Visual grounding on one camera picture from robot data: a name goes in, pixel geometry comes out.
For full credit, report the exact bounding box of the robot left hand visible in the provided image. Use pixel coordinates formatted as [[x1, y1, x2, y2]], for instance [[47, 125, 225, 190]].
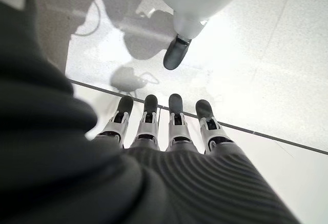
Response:
[[0, 0, 302, 224]]

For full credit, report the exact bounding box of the dark cabinet plinth strip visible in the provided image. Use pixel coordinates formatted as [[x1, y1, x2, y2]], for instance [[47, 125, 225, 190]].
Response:
[[68, 78, 328, 156]]

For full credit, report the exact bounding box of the robot left leg black foot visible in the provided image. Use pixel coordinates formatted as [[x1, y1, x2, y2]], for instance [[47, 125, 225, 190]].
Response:
[[148, 0, 258, 71]]

